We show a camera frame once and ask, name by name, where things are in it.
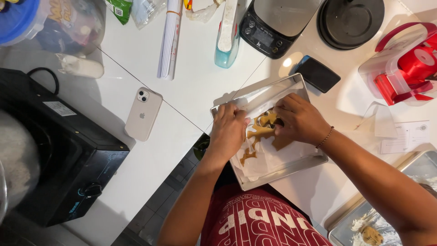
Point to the person's right hand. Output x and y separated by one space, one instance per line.
300 119

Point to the person's left hand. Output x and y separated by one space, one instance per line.
228 131

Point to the person's left fingers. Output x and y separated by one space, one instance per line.
235 111

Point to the person's right fingers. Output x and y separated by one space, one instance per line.
281 112

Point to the metal cookie cutter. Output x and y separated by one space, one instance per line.
268 120

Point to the brown cookie dough sheet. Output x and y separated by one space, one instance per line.
261 136

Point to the white parchment paper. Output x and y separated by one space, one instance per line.
269 150

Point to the black smartphone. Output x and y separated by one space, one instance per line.
315 74

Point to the blue and white plastic bottle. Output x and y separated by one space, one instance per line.
228 37

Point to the black digital kitchen scale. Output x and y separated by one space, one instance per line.
273 27

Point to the white smartphone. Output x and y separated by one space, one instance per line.
143 113

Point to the rolled white paper bundle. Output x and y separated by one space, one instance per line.
169 39

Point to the folded parchment paper piece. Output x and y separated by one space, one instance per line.
379 119

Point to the clear plastic wrap bundle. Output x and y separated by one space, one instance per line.
203 12

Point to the person's red printed shirt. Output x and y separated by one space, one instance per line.
259 218

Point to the black round lid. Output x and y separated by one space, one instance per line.
350 22

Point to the white paper card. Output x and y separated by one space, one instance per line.
404 137

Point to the clear container with red ribbon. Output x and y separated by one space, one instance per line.
403 65

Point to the crumpled clear plastic bag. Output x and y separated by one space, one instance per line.
146 12

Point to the large silver baking tray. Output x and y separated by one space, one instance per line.
382 211

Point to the cookie dough lump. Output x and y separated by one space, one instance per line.
371 235

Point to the green snack packet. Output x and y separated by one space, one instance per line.
119 10

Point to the white piping bag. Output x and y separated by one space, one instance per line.
80 66

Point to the black electric oven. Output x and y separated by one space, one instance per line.
61 153

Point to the clear plastic snack bag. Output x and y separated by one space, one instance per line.
73 25

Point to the blue-lidded plastic container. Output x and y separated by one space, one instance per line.
18 20

